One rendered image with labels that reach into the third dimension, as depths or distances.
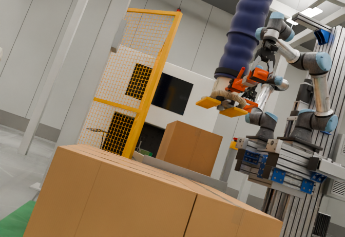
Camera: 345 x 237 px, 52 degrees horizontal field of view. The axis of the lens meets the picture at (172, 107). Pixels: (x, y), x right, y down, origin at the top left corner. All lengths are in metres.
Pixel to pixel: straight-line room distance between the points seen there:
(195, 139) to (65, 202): 1.57
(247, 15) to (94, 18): 9.74
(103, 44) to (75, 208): 2.28
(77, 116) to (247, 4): 1.84
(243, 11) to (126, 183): 1.56
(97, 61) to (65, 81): 8.11
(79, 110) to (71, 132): 0.22
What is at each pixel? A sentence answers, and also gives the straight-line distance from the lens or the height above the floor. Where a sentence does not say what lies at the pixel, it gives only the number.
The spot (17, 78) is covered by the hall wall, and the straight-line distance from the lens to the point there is 11.72.
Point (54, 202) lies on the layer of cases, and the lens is 1.49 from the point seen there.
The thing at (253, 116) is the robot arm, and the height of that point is 1.19.
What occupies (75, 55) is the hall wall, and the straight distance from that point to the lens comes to 11.70.
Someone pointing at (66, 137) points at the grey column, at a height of 0.52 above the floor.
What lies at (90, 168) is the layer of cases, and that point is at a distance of 1.46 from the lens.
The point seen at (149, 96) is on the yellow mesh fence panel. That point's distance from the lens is 3.52.
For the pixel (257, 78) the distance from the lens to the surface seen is 1.88.
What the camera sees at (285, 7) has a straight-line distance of 11.70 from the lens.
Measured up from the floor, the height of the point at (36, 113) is 0.64.
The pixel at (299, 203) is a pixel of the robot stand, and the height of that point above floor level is 0.64.
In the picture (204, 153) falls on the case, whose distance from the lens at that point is 2.85.
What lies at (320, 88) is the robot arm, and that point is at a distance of 2.42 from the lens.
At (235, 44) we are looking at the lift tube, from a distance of 2.48.
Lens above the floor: 0.64
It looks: 8 degrees up
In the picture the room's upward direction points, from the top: 19 degrees clockwise
